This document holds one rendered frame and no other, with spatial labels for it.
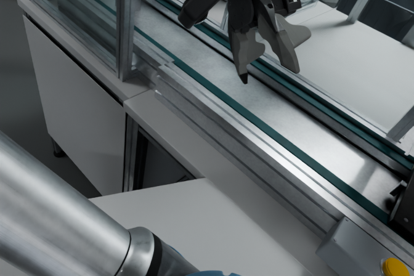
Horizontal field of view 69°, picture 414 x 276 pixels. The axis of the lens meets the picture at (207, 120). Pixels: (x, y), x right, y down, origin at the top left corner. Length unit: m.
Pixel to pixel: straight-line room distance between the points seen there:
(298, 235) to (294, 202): 0.07
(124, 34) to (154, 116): 0.21
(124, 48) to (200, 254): 0.52
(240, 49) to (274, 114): 0.35
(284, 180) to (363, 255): 0.19
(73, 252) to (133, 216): 0.30
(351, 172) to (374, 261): 0.24
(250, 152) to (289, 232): 0.18
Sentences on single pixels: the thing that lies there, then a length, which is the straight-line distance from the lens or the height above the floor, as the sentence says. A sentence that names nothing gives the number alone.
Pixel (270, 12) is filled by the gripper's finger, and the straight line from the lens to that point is 0.41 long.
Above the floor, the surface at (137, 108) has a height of 0.86.
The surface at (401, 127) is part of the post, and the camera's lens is 0.87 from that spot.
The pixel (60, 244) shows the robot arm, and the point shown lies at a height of 1.11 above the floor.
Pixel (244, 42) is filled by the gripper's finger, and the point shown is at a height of 1.18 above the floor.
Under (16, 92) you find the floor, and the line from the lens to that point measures 2.22.
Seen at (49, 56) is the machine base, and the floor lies 0.72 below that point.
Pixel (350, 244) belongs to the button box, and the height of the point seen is 0.96.
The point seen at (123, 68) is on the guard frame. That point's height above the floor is 0.91.
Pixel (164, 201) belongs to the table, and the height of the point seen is 0.86.
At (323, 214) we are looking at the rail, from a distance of 0.66.
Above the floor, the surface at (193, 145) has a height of 0.86.
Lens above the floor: 1.40
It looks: 43 degrees down
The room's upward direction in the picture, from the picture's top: 17 degrees clockwise
